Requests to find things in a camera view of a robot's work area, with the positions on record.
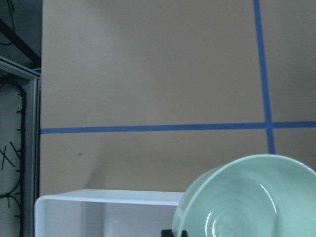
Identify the pale green ceramic bowl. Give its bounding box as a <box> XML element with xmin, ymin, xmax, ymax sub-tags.
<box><xmin>172</xmin><ymin>155</ymin><xmax>316</xmax><ymax>237</ymax></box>

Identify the clear white plastic box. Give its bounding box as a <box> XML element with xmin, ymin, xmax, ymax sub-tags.
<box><xmin>35</xmin><ymin>189</ymin><xmax>183</xmax><ymax>237</ymax></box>

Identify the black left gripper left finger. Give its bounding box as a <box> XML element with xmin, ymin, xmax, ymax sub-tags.
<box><xmin>160</xmin><ymin>230</ymin><xmax>173</xmax><ymax>237</ymax></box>

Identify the aluminium side frame rail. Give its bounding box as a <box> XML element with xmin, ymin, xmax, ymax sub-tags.
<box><xmin>0</xmin><ymin>57</ymin><xmax>40</xmax><ymax>237</ymax></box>

